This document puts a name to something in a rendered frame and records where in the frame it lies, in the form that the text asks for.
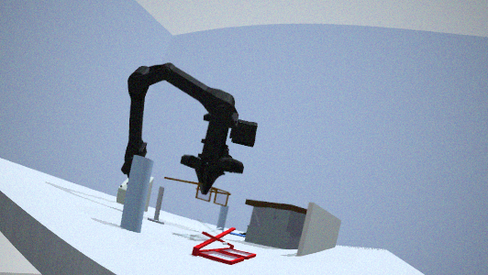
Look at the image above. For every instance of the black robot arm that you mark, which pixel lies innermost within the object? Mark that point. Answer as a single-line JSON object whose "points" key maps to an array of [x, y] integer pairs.
{"points": [[221, 107]]}

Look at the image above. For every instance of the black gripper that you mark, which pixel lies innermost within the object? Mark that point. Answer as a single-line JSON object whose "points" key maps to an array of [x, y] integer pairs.
{"points": [[210, 164]]}

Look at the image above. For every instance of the light blue cylinder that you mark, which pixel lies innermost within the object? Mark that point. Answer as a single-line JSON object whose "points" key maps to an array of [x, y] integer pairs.
{"points": [[222, 217], [136, 195]]}

